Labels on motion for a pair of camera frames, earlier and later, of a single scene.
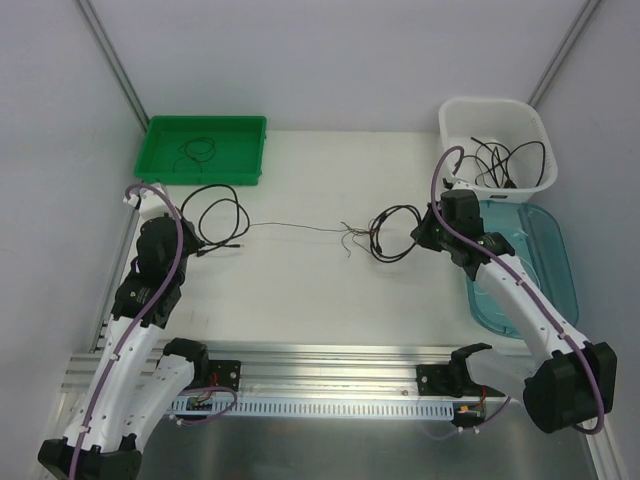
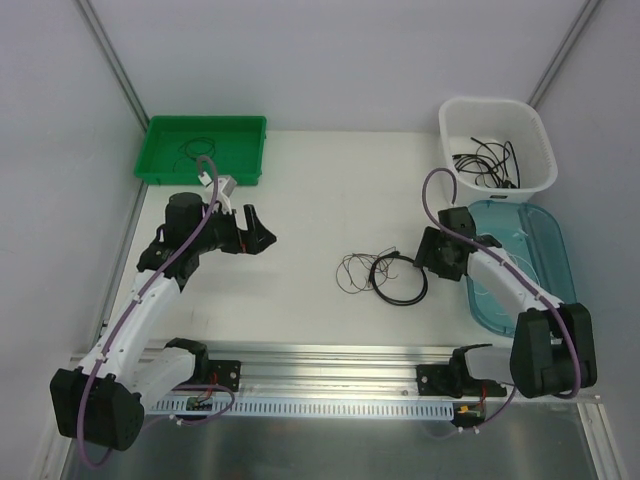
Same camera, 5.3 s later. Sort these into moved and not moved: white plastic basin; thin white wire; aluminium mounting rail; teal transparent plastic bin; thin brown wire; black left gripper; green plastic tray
Moved: black left gripper; thin brown wire
Not moved: thin white wire; green plastic tray; aluminium mounting rail; teal transparent plastic bin; white plastic basin
